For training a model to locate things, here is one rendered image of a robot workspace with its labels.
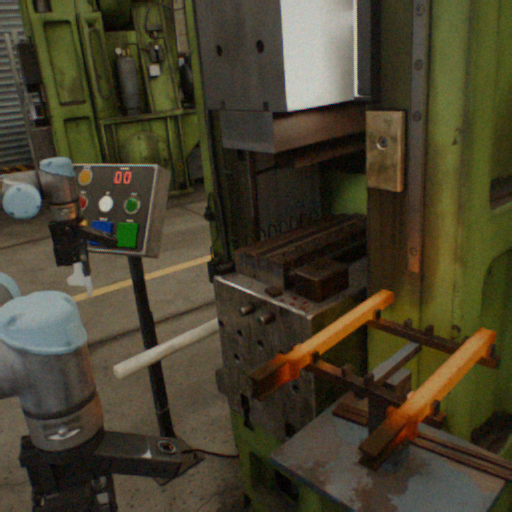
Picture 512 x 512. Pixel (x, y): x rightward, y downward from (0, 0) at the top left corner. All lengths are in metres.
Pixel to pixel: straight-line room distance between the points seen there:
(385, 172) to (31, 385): 0.88
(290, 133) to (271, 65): 0.17
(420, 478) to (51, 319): 0.83
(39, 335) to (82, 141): 5.58
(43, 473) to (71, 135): 5.53
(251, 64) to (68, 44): 4.84
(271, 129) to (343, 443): 0.72
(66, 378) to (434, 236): 0.87
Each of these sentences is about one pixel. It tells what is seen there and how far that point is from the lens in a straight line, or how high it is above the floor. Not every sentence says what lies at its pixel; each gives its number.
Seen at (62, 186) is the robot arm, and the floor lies 1.23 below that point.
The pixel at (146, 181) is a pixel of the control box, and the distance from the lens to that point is 1.66.
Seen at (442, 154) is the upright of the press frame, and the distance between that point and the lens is 1.16.
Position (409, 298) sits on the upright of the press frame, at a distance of 1.30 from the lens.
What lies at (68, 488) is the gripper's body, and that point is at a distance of 0.66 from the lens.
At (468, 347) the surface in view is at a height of 0.97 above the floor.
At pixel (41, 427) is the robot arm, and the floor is 1.17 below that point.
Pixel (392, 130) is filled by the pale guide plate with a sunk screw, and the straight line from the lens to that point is 1.19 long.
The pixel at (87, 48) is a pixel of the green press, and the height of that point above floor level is 1.65.
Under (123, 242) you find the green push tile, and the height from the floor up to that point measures 0.99.
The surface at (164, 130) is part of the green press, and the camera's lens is 6.16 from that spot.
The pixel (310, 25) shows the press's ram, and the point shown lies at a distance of 1.27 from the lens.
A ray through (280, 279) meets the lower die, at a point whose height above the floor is 0.94.
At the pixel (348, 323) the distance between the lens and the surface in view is 1.10.
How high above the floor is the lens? 1.50
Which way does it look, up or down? 21 degrees down
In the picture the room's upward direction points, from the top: 5 degrees counter-clockwise
